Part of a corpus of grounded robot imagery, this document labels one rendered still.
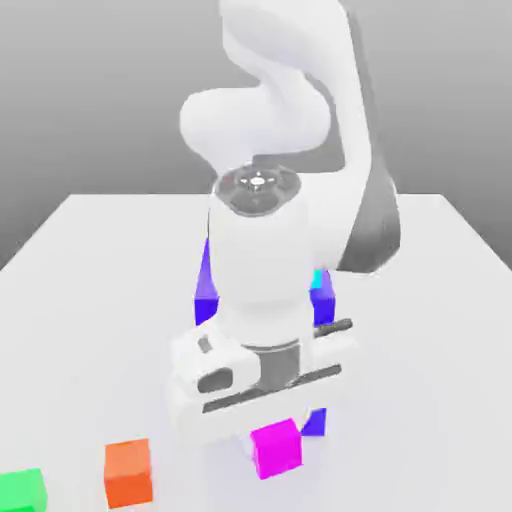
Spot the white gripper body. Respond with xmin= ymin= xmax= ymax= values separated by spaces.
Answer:
xmin=168 ymin=332 xmax=360 ymax=448

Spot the small blue cube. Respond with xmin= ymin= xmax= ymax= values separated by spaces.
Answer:
xmin=300 ymin=407 xmax=328 ymax=438

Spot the small magenta cube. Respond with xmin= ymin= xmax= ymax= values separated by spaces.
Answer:
xmin=249 ymin=417 xmax=304 ymax=481

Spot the small orange cube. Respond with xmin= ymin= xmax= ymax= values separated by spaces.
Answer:
xmin=103 ymin=438 xmax=154 ymax=510

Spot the small green cube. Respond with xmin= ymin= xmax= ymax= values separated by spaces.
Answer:
xmin=0 ymin=468 xmax=48 ymax=512

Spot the large blue box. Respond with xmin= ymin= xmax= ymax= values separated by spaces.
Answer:
xmin=194 ymin=237 xmax=337 ymax=327

